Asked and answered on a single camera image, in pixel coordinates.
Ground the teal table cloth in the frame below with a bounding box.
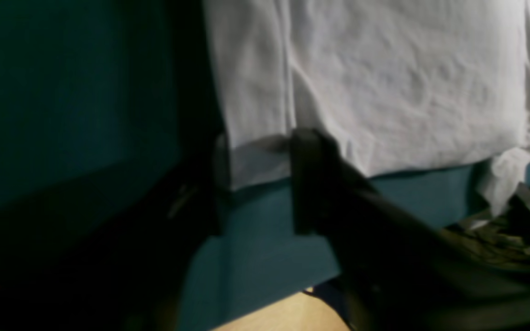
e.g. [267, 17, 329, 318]
[0, 0, 530, 331]

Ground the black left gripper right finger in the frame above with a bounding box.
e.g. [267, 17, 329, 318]
[290, 129, 477, 331]

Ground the white T-shirt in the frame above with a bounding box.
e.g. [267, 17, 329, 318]
[203, 0, 530, 216]

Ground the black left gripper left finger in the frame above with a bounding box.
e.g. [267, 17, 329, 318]
[122, 133, 223, 331]

